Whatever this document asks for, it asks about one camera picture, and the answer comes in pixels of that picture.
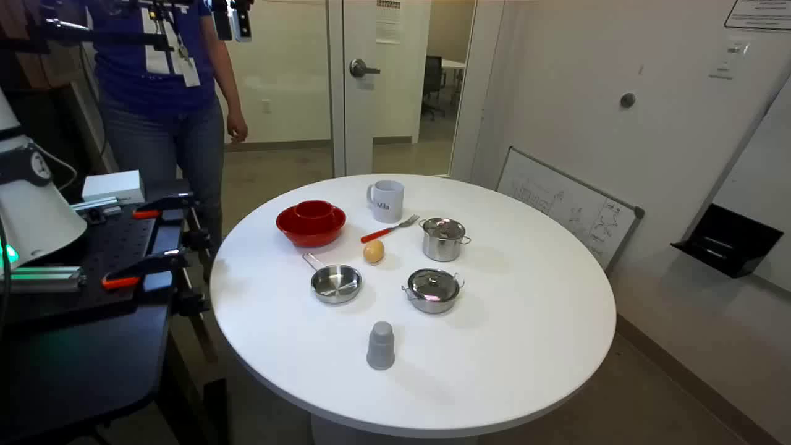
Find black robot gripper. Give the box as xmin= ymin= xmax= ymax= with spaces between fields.
xmin=209 ymin=0 xmax=257 ymax=42

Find silver pot lid with knob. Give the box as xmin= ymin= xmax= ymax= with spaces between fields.
xmin=404 ymin=267 xmax=461 ymax=303

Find tall silver pot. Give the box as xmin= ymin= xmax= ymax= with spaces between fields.
xmin=420 ymin=215 xmax=473 ymax=264

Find person in blue shirt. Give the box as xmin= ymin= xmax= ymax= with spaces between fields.
xmin=82 ymin=0 xmax=248 ymax=243

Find white door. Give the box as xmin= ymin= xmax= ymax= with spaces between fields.
xmin=326 ymin=0 xmax=435 ymax=178

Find white box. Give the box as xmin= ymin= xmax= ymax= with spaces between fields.
xmin=79 ymin=169 xmax=148 ymax=209

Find red bowl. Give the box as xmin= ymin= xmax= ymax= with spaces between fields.
xmin=274 ymin=198 xmax=349 ymax=251

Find white mug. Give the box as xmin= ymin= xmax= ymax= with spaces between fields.
xmin=362 ymin=178 xmax=407 ymax=225

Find beige egg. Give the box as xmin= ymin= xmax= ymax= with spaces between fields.
xmin=360 ymin=241 xmax=388 ymax=267

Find small silver frying pan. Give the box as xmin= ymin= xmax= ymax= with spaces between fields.
xmin=298 ymin=253 xmax=366 ymax=308

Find black robot cart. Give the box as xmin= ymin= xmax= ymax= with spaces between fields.
xmin=0 ymin=190 xmax=231 ymax=445

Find grey plastic cup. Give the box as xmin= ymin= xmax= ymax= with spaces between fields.
xmin=362 ymin=319 xmax=397 ymax=373

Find white whiteboard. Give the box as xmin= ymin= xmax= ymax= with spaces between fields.
xmin=494 ymin=146 xmax=648 ymax=272

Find silver door handle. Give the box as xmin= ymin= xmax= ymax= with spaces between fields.
xmin=346 ymin=57 xmax=382 ymax=82

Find small orange handled black clamp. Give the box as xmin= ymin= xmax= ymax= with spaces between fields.
xmin=127 ymin=195 xmax=197 ymax=229

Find large orange handled black clamp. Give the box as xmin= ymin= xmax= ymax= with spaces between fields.
xmin=98 ymin=245 xmax=188 ymax=298

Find silver rail with green light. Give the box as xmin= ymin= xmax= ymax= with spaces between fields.
xmin=0 ymin=262 xmax=87 ymax=298

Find wide silver pot wire handles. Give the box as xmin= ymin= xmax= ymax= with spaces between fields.
xmin=401 ymin=267 xmax=466 ymax=316

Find white wall sign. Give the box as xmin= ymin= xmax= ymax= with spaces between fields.
xmin=724 ymin=0 xmax=791 ymax=35

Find black wall file holder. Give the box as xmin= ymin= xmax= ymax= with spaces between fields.
xmin=669 ymin=203 xmax=785 ymax=281

